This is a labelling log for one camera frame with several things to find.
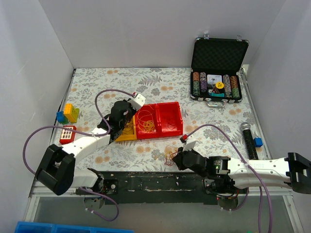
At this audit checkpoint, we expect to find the red double plastic bin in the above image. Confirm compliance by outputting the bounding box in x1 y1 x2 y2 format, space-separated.
135 101 183 140

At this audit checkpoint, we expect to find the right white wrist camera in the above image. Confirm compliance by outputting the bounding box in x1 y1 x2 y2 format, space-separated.
183 140 196 151

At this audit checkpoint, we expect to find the colourful wire ball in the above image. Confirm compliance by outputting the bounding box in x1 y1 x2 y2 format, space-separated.
162 146 178 166

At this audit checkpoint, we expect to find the yellow plastic bin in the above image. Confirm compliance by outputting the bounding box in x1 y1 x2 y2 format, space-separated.
116 116 137 142

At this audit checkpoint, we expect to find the black microphone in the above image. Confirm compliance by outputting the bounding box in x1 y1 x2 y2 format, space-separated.
240 122 259 160

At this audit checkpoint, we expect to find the blue plastic tray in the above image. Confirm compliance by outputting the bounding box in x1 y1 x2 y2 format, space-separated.
15 221 134 233

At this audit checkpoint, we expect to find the blue green toy block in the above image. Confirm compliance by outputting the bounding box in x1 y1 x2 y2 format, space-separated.
56 111 69 125

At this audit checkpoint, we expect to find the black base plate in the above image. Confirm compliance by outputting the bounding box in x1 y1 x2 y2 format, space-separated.
100 172 218 205

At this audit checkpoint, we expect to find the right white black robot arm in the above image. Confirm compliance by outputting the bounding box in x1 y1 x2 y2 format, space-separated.
172 147 311 194

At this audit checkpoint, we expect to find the yellow round dealer button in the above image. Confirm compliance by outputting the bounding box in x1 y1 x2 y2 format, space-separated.
215 82 225 89

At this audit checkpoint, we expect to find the red white toy block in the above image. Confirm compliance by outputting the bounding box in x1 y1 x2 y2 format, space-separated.
59 125 77 145

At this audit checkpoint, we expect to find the black poker chip case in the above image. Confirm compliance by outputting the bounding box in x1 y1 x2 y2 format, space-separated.
190 37 249 107

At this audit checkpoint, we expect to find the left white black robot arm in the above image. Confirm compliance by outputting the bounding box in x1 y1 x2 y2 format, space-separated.
35 95 145 196

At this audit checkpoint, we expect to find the yellow green toy block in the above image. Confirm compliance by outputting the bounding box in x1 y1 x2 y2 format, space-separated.
64 103 80 123

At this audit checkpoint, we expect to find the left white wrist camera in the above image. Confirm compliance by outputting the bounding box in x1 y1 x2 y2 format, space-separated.
129 94 146 111

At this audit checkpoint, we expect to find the small blue toy block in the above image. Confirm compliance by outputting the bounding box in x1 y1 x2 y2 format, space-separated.
254 137 263 148

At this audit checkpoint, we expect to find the red wire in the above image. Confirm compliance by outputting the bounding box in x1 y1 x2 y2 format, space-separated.
162 114 180 132

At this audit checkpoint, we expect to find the yellow wire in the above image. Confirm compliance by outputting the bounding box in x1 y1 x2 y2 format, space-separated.
137 109 156 133

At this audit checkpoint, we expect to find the white card deck box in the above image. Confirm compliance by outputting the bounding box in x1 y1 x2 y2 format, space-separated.
207 74 222 84

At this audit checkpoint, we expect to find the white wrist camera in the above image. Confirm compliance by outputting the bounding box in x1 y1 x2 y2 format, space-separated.
129 94 146 111
183 140 196 151

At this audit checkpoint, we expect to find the aluminium frame rail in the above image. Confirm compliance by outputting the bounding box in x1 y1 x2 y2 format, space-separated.
23 181 83 224

